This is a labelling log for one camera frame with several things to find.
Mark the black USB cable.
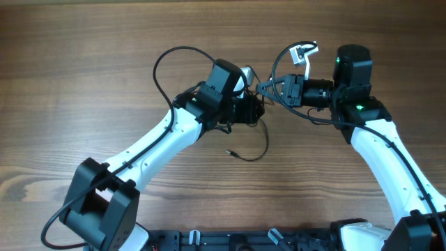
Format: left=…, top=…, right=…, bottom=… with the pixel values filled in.
left=225, top=66, right=276, bottom=162

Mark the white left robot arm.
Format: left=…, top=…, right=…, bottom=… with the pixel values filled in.
left=59, top=59, right=264, bottom=250

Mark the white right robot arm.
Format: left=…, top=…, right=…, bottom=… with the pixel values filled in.
left=256, top=41, right=445, bottom=250

